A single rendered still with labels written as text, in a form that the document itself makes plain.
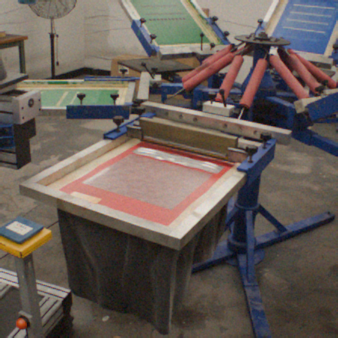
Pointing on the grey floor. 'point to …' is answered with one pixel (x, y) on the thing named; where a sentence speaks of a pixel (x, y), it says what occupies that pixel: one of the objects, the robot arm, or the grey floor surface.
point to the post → (28, 278)
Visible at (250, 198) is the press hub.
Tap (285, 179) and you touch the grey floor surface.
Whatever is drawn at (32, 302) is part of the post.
